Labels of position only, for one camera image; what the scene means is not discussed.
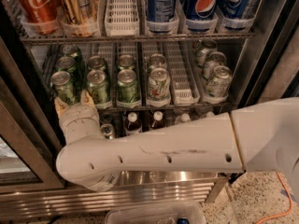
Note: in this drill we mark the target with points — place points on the red coca cola can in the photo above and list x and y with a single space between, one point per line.
41 13

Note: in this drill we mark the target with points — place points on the white green can front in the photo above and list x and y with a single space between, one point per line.
159 83

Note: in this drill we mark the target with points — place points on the empty white tray middle shelf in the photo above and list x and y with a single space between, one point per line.
183 86

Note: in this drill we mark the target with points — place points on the clear water bottle left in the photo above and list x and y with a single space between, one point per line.
183 118

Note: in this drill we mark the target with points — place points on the clear water bottle right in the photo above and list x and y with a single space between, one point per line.
209 114

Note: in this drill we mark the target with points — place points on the brown drink bottle left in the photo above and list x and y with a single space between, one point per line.
133 124

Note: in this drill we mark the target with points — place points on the blue pepsi can left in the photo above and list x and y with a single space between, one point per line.
159 14

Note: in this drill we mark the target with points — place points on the blue pepsi can middle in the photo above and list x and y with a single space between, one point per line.
199 13

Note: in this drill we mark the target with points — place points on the brown drink bottle right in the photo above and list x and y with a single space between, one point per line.
156 120

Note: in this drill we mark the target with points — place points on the fridge glass door right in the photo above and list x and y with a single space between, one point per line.
284 73

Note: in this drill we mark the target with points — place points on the white can right front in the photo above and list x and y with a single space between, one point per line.
218 82

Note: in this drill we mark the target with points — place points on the empty white tray shelf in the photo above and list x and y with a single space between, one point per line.
122 18
183 86

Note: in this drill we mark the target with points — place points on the white can right back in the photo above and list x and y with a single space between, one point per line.
201 49

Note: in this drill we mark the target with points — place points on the green can column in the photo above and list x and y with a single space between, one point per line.
126 61
128 91
98 63
98 86

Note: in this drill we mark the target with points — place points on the gold soda can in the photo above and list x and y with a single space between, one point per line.
80 15

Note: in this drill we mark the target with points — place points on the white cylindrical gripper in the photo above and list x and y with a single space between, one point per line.
78 113

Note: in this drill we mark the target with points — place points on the white green can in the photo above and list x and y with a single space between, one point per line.
159 83
156 60

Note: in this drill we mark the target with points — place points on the white can right middle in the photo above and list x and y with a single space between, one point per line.
214 59

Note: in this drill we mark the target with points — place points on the white green can back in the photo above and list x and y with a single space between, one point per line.
156 60

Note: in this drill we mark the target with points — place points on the stainless steel fridge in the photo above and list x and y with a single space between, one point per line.
32 138

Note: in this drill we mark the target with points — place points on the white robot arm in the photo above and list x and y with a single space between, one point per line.
257 138

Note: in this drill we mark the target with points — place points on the clear plastic bin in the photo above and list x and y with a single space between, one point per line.
175 212

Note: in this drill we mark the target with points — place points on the clear water bottle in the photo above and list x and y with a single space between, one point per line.
183 118
209 114

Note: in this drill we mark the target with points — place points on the empty white tray top shelf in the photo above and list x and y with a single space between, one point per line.
122 18

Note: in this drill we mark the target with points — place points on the silver can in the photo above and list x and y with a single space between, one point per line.
106 118
108 131

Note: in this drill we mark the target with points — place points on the brown drink bottle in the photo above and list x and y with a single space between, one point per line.
156 120
133 124

